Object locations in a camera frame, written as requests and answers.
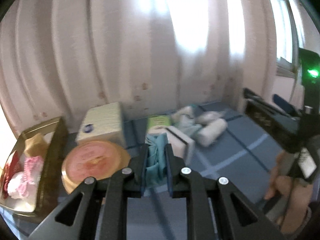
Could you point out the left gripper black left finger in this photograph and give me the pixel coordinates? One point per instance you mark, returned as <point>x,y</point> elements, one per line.
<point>97,209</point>

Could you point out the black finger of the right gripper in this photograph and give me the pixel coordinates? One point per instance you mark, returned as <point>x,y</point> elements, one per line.
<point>285,106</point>
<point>282,127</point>

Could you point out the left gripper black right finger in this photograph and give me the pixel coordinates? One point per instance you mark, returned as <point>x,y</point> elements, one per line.
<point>215,206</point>

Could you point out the teal cloth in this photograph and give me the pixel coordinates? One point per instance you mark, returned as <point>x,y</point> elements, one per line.
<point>156,166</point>

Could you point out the white sponge block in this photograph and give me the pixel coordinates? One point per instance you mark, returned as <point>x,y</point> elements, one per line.
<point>182,145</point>

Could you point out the person's right hand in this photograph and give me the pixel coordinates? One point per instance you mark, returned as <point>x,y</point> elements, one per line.
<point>299,197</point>

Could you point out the round gold pink tin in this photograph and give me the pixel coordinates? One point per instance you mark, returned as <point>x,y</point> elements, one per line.
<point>97,159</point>

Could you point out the blue checked table mat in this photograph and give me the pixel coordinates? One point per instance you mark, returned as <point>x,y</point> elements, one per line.
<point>244,154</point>

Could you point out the gold metal tin box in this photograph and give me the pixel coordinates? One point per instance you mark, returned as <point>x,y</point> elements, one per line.
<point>55,133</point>

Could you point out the pale yellow tissue pack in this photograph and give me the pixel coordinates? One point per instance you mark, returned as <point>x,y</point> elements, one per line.
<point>103,123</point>

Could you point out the white rolled towel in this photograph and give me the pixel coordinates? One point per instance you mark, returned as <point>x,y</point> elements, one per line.
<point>210,133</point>

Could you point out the green white small box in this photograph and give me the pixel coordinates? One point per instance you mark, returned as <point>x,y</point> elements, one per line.
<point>157,123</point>

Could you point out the pink white knitted cloth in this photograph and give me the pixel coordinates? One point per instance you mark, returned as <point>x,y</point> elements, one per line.
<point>24,185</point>

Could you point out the red orange patterned packet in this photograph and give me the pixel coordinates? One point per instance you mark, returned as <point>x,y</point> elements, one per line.
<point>12,166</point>

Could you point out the white green wipes pack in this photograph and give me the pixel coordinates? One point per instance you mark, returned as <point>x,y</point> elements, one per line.
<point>187,122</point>

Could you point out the pink floral curtain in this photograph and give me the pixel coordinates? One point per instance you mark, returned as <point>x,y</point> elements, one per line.
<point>63,57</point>

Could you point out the window frame with glass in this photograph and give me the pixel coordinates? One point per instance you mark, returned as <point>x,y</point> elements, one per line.
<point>294,29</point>

